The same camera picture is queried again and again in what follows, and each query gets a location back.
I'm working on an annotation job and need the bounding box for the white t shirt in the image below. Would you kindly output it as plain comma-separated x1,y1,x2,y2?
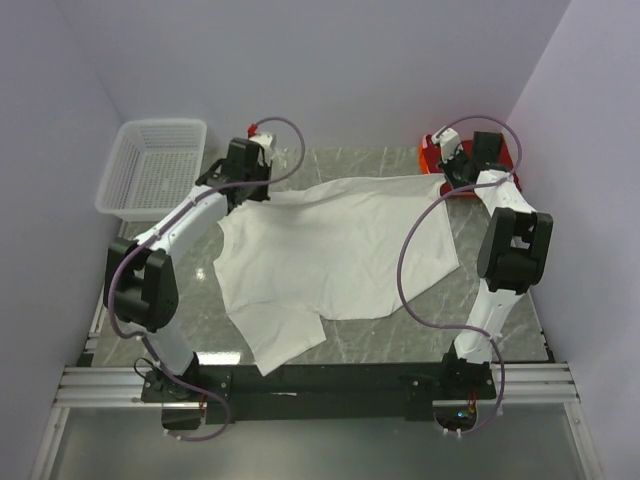
214,175,459,374

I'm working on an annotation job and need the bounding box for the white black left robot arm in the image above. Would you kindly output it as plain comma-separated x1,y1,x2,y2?
103,132,275,402

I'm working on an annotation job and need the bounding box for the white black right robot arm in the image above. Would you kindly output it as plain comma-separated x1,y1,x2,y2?
432,128,553,399

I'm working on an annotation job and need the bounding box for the folded red t shirt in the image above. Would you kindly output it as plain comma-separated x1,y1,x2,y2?
449,139,524,194

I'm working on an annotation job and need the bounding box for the white plastic basket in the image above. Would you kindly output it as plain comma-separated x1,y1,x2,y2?
94,118,207,222

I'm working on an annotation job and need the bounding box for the black base crossbar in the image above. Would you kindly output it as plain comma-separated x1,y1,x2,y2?
141,363,498,424

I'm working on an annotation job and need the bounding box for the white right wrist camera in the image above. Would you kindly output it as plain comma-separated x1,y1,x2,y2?
432,128,462,163

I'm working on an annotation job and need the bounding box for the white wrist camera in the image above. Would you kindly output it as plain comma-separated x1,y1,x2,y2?
432,128,462,163
247,123,276,166

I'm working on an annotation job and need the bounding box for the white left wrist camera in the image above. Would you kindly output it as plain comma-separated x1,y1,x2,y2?
247,123,276,166

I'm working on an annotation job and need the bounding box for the aluminium rail frame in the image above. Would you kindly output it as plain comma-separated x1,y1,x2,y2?
32,299,604,479

